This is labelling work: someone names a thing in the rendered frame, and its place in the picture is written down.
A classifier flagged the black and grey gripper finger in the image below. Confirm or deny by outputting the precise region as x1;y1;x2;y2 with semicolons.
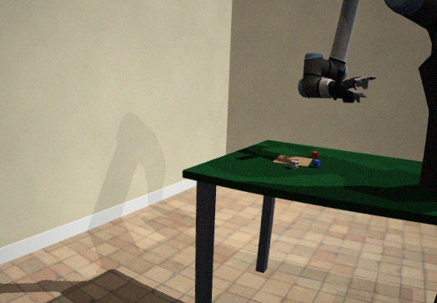
351;77;376;89
342;88;366;103

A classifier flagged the peach flat mat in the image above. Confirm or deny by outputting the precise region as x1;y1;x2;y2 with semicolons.
273;155;313;167

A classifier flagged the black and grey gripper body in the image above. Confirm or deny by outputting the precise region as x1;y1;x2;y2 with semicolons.
329;79;357;103

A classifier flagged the blue die with white pips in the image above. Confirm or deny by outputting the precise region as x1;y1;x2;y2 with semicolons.
312;159;321;168

